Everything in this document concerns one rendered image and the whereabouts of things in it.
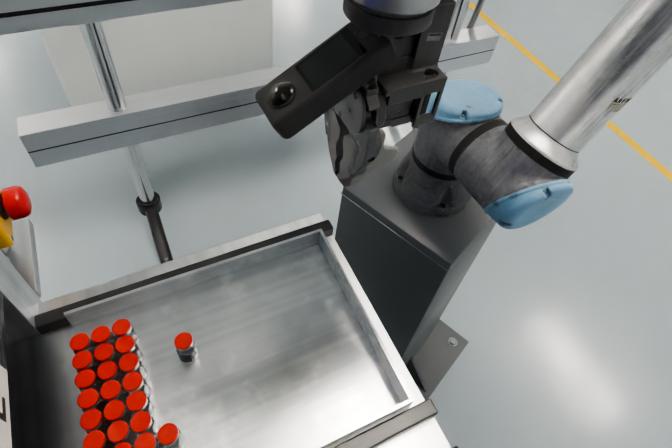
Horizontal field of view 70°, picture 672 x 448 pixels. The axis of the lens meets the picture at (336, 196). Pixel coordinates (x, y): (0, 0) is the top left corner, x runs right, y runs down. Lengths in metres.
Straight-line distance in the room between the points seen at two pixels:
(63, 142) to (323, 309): 1.03
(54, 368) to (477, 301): 1.40
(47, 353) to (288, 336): 0.29
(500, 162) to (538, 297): 1.21
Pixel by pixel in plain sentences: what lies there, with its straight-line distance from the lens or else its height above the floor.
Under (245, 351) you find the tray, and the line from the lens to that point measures 0.64.
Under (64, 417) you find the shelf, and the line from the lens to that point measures 0.66.
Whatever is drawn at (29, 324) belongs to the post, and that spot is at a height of 0.91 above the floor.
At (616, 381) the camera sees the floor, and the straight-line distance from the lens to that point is 1.88.
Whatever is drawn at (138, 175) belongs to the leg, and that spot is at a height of 0.29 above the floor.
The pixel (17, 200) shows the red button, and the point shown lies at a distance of 0.67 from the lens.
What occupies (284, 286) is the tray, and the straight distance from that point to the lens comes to 0.67.
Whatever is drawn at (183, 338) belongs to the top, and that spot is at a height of 0.93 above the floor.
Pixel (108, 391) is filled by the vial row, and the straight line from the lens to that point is 0.60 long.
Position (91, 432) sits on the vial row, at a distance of 0.59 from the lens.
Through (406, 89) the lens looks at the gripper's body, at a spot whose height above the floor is 1.23.
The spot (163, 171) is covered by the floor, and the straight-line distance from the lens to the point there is 2.04.
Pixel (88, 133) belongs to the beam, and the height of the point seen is 0.51.
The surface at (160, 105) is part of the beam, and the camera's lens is 1.47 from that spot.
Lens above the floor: 1.47
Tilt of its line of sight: 50 degrees down
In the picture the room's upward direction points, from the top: 8 degrees clockwise
